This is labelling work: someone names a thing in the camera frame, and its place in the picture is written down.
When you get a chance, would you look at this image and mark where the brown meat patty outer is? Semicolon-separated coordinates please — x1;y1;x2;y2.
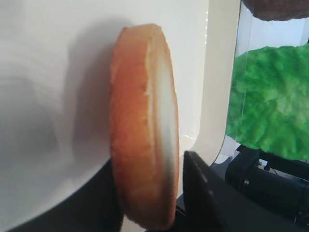
242;0;309;21

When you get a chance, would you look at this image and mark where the orange bread slice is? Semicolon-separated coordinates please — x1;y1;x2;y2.
110;24;180;230

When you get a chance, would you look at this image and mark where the clear acrylic right rack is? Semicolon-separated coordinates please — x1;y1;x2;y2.
214;0;253;165

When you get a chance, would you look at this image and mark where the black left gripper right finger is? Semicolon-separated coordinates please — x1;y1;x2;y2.
183;151;302;232

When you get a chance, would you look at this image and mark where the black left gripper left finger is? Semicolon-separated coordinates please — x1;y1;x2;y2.
11;161;124;232

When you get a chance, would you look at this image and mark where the green lettuce leaf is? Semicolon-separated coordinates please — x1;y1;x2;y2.
236;44;309;160

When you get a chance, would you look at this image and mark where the white rectangular serving tray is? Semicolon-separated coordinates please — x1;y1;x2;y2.
0;0;240;228

